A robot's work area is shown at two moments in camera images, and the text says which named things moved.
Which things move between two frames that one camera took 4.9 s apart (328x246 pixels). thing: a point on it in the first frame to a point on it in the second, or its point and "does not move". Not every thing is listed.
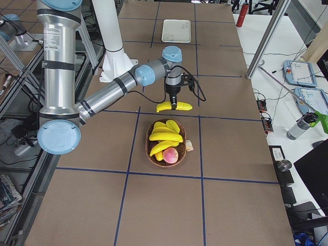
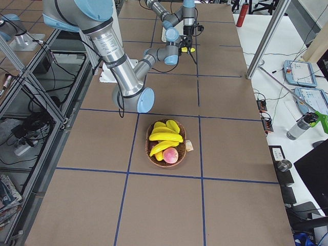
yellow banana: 166,136 does not move
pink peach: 170,155 does not move
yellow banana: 180,105 to 184,49
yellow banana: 163,145 does not move
